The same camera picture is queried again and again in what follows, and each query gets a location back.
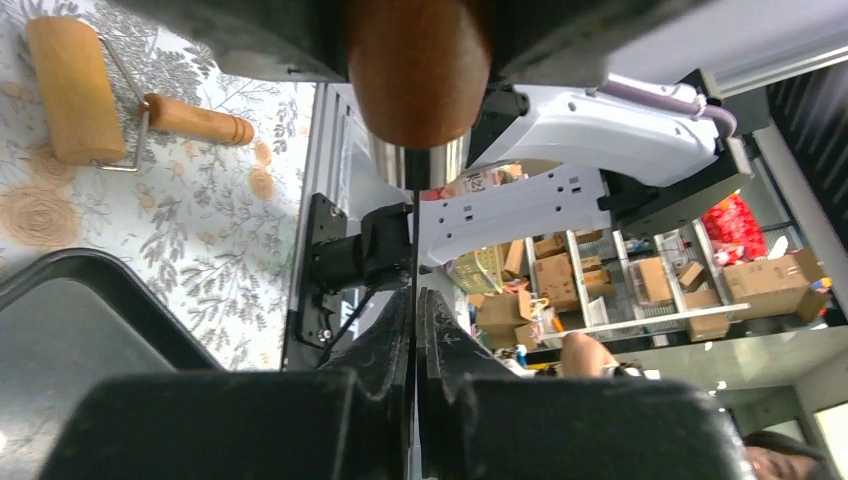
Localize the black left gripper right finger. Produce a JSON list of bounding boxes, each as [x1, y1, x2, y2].
[[416, 288, 754, 479]]

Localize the metal dough scraper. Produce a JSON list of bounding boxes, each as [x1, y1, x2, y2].
[[344, 0, 495, 372]]

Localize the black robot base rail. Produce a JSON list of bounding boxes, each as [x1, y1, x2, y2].
[[283, 193, 363, 371]]

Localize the wooden rolling pin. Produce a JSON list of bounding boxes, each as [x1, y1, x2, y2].
[[25, 16, 254, 173]]

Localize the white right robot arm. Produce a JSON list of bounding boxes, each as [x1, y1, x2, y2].
[[127, 1, 736, 294]]

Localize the person in background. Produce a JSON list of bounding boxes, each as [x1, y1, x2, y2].
[[560, 333, 840, 479]]

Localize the black baking tray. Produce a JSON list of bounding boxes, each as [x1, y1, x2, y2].
[[1, 248, 221, 479]]

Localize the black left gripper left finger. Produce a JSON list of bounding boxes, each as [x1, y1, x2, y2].
[[39, 288, 412, 479]]

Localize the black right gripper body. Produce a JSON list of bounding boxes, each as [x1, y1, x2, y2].
[[121, 1, 704, 86]]

